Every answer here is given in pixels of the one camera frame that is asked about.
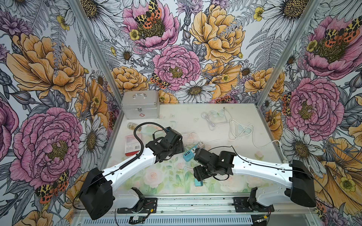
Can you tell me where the teal power strip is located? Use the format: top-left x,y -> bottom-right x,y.
183,144 -> 199,163

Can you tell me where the pink usb charger block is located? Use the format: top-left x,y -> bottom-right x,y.
197,142 -> 205,149

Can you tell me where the teal plug adapter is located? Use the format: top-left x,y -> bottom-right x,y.
194,179 -> 203,187

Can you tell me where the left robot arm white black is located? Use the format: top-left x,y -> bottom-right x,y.
79,123 -> 184,220

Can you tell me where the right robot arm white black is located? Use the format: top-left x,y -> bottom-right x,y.
193,148 -> 319,211

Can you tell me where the pink product packet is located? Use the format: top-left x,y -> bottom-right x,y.
124,135 -> 140,157

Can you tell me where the small clear jar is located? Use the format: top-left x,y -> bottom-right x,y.
127,122 -> 139,131

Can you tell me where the silver metal first-aid case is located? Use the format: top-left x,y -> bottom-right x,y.
121,90 -> 160,120

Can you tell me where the small circuit board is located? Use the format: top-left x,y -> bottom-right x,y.
128,216 -> 144,225

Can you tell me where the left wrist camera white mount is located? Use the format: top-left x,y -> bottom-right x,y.
165,127 -> 172,134

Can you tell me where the white power strip cord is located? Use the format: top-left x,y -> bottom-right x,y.
203,118 -> 283,154

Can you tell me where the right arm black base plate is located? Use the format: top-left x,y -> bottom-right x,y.
232,197 -> 275,213

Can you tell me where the aluminium front rail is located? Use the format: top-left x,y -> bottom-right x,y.
145,194 -> 316,215

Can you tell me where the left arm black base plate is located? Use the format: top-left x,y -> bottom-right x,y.
117,197 -> 158,214

